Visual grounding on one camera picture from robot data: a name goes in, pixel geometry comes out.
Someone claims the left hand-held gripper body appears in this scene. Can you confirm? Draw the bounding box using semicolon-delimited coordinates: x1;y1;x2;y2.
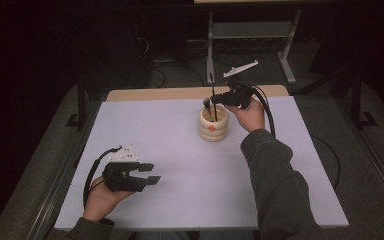
102;144;142;193

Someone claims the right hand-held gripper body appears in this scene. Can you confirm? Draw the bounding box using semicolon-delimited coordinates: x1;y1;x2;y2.
223;59;260;111

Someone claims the black fluffy makeup brush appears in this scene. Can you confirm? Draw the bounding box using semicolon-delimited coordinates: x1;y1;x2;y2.
202;97;214;118

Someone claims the cream ribbed brush holder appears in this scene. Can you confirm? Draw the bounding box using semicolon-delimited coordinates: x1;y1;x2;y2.
198;104;230;143

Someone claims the person's right hand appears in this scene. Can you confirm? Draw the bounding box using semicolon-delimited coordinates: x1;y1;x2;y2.
233;97;267;134

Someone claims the person's left hand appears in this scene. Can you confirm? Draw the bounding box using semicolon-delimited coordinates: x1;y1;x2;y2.
82;176;135;223

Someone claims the white table board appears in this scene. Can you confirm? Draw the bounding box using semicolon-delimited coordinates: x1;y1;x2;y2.
53;96;350;231

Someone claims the grey metal stand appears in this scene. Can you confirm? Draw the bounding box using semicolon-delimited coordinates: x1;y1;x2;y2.
205;9;303;86

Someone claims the black stand leg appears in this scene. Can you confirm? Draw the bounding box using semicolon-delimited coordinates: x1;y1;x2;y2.
350;68;379;130
65;76;88;130

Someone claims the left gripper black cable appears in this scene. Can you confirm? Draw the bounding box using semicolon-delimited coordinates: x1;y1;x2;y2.
82;145;123;208

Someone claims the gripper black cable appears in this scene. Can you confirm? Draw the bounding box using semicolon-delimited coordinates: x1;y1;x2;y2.
82;145;123;208
251;84;277;139

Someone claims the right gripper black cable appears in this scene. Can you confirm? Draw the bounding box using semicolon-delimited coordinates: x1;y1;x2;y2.
251;84;277;139

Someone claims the tangle of floor cables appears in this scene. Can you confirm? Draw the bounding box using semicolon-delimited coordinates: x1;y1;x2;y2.
213;49;258;70

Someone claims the metal floor rail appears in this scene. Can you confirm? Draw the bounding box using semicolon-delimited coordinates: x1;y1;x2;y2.
333;96;384;214
24;99;102;240

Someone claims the black floor cable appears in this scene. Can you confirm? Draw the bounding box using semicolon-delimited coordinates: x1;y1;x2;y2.
309;134;342;192

